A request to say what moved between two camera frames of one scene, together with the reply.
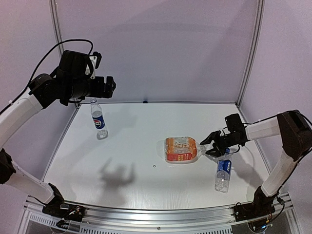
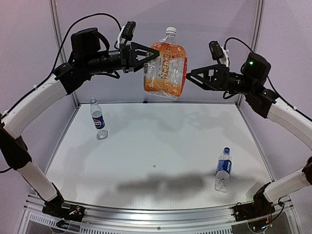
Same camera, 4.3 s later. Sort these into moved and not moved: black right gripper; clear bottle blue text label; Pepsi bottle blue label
Moved: black right gripper
Not moved: clear bottle blue text label; Pepsi bottle blue label
